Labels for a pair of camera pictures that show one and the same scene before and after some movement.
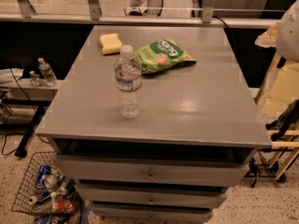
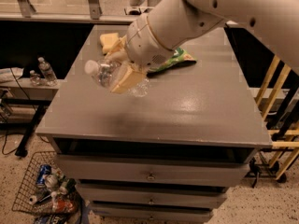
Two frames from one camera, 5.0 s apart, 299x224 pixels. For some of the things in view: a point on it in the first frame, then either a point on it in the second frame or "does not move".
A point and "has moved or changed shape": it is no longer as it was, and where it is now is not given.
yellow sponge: x=110 y=44 does not move
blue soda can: x=44 y=170 does not move
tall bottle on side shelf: x=48 y=74 does not move
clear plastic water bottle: x=128 y=77 has moved or changed shape
